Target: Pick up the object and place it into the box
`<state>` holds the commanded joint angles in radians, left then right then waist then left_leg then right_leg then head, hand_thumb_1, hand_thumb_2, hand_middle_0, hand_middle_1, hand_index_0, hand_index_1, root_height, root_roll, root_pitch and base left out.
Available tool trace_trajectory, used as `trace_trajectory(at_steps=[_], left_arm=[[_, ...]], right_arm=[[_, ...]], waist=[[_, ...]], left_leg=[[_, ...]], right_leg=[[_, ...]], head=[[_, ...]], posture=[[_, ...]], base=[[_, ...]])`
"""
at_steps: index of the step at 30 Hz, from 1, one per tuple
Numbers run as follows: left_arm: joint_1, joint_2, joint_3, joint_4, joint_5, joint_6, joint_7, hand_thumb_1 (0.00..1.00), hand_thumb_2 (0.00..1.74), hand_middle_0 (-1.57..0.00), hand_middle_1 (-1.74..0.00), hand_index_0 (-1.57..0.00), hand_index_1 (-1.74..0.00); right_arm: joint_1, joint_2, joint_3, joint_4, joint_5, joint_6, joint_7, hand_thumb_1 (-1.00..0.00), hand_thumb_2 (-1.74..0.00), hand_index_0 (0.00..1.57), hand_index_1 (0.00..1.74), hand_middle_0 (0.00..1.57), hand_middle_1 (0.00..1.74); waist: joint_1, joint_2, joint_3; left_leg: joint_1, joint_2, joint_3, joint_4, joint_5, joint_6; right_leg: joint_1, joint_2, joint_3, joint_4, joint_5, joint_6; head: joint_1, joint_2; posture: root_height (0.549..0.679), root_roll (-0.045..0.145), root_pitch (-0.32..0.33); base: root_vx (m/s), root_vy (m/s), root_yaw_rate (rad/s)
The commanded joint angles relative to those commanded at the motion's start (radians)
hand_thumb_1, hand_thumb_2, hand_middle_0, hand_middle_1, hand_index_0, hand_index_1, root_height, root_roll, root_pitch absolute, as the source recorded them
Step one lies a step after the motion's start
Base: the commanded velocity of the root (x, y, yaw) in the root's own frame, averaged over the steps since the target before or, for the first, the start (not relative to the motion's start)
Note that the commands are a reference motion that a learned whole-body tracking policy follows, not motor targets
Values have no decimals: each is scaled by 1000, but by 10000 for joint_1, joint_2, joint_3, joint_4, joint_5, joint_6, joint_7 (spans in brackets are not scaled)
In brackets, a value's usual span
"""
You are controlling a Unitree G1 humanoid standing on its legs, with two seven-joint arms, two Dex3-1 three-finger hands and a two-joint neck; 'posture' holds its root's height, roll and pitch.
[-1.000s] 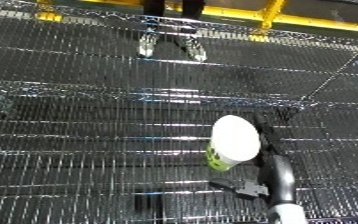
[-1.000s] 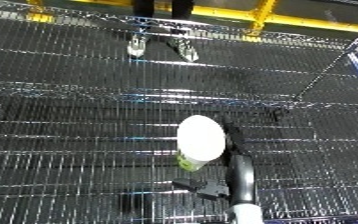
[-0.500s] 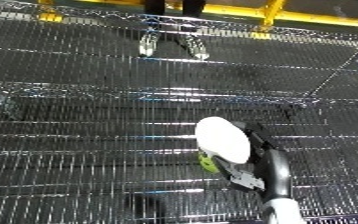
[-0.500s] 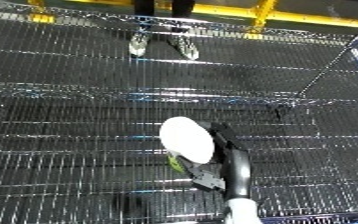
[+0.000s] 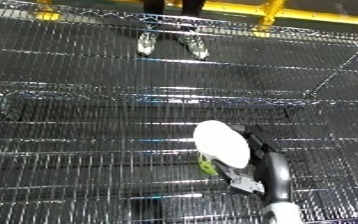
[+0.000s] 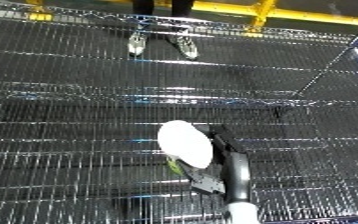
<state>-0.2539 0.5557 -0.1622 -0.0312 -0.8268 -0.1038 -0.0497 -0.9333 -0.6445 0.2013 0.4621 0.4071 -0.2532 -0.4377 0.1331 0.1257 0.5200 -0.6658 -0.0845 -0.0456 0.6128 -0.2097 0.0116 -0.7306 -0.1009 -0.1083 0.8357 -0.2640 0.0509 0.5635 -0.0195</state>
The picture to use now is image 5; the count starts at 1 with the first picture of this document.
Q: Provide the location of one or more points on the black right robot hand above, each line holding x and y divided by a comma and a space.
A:
273, 173

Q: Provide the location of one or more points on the white paper cup green band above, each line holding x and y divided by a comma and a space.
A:
221, 143

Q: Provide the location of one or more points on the pale right robot arm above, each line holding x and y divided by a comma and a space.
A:
282, 214

